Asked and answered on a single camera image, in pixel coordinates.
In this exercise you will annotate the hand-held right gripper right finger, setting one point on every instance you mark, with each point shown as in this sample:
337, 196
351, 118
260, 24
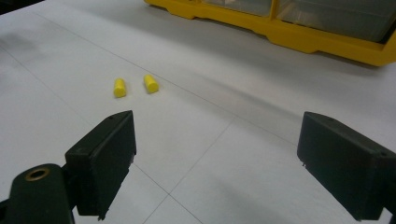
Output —
345, 165

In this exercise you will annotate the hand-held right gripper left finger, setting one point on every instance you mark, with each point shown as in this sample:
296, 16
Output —
102, 165

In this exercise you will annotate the yellow foam earplug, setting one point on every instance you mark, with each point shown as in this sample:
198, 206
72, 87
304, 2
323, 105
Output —
151, 83
120, 87

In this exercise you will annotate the yellow drawer cabinet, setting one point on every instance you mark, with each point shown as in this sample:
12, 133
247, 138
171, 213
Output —
311, 40

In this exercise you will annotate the clear plastic drawer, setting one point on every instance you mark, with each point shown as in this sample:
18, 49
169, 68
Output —
246, 5
339, 17

